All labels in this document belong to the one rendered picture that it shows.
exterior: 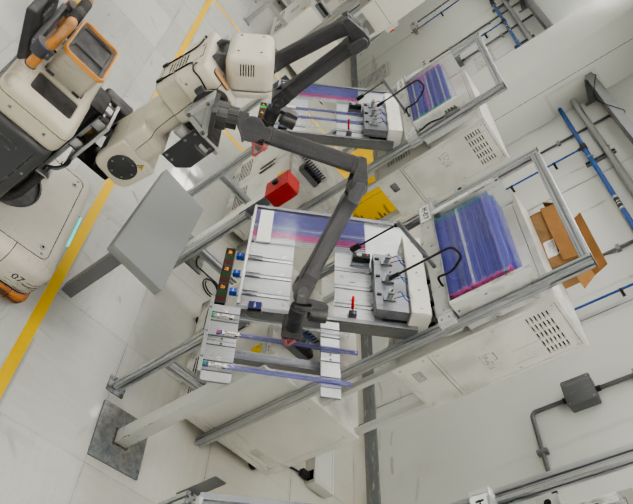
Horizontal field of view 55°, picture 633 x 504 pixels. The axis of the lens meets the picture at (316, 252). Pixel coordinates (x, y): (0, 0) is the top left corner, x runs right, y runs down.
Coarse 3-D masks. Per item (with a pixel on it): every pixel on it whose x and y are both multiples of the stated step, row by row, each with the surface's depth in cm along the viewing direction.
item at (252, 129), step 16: (240, 128) 186; (256, 128) 187; (272, 128) 189; (272, 144) 190; (288, 144) 191; (304, 144) 192; (320, 144) 193; (320, 160) 194; (336, 160) 194; (352, 160) 195; (352, 176) 202
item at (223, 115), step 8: (216, 96) 188; (216, 104) 185; (224, 104) 187; (216, 112) 182; (224, 112) 186; (232, 112) 187; (216, 120) 186; (224, 120) 186; (232, 120) 187; (208, 128) 186; (224, 128) 189; (232, 128) 190
